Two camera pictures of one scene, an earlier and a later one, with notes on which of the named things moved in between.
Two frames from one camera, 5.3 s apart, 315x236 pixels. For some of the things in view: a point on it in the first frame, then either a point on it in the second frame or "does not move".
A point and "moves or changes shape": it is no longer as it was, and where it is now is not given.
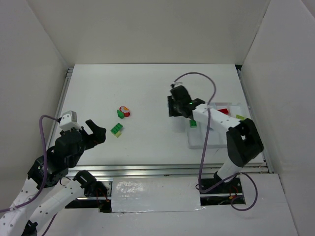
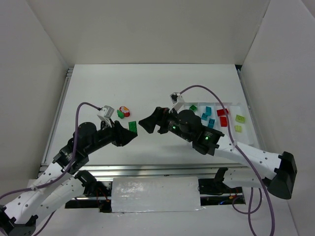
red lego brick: (224, 110) does not move
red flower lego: (125, 110) does not move
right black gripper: (173, 106) to (162, 120)
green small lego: (120, 114) does not move
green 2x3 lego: (115, 129) moves or changes shape
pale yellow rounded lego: (239, 116) does not move
